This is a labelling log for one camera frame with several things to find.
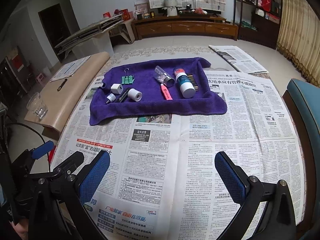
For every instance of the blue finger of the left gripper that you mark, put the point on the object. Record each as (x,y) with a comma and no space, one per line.
(69,165)
(42,150)

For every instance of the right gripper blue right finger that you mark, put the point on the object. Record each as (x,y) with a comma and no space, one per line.
(278,218)

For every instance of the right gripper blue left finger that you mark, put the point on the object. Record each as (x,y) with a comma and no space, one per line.
(72,193)

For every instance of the small round white adapter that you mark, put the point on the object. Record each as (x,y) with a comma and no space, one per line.
(110,98)

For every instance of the white cube charger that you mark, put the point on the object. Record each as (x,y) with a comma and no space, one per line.
(117,88)

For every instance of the green binder clip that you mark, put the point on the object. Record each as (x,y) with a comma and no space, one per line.
(127,79)

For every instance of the pink tube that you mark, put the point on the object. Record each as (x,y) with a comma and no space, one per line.
(165,92)

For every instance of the clear candy bottle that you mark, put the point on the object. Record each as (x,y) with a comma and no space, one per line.
(163,77)

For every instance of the white blue labelled bottle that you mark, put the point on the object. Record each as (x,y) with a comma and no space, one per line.
(185,85)

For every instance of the glass cup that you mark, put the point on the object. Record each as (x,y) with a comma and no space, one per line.
(37,106)

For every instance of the beige bench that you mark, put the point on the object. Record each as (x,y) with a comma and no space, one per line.
(61,104)

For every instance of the black pen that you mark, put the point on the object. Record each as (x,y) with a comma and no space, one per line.
(62,84)

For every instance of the large newspaper on table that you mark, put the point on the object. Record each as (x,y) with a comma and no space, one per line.
(162,182)

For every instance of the paper sheet on bench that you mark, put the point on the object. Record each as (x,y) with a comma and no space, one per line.
(67,70)

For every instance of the teal chair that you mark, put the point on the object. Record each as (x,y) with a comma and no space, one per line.
(302,100)

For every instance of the purple towel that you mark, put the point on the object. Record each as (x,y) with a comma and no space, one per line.
(204,102)

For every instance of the folded grey rack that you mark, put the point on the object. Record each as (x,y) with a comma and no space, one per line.
(88,32)

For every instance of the folded newspaper far right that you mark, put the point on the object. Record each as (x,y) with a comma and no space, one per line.
(239,60)

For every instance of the beige curtain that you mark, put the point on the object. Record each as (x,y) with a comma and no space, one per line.
(298,39)

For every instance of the white jar on cabinet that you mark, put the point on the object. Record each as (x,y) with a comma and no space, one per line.
(171,7)

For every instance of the wooden tv cabinet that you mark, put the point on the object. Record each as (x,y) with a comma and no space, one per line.
(188,24)

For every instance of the dark shelf unit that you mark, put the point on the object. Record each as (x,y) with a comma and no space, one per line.
(258,21)

